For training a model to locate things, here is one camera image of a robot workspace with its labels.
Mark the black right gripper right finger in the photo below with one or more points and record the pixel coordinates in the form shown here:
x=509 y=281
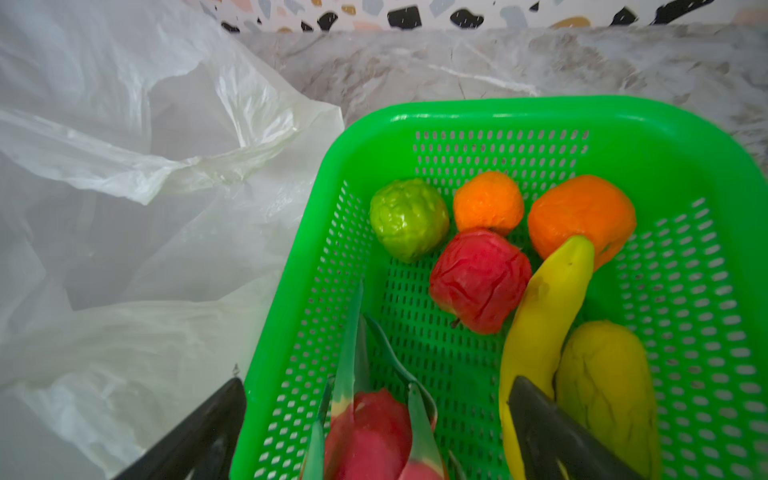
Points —
x=554 y=446

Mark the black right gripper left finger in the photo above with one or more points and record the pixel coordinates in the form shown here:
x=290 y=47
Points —
x=202 y=446

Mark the yellow mango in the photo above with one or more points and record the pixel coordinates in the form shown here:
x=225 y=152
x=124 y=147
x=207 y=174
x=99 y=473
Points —
x=604 y=383

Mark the yellow banana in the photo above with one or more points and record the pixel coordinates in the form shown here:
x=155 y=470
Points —
x=551 y=301

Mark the pink dragon fruit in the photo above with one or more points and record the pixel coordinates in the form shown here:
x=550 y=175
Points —
x=359 y=433

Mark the red apple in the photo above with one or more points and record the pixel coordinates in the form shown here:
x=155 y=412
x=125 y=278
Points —
x=480 y=278

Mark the green plastic basket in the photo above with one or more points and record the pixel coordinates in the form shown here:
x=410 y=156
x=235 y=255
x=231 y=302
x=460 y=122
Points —
x=691 y=282

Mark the white plastic bag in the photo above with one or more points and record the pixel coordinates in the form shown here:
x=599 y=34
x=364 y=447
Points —
x=153 y=176

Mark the large orange fruit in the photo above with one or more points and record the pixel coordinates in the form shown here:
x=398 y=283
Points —
x=585 y=205

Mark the small orange fruit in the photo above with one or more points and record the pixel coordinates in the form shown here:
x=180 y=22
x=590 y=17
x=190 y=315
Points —
x=491 y=200

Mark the green guava fruit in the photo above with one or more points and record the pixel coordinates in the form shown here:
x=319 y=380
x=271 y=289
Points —
x=409 y=218

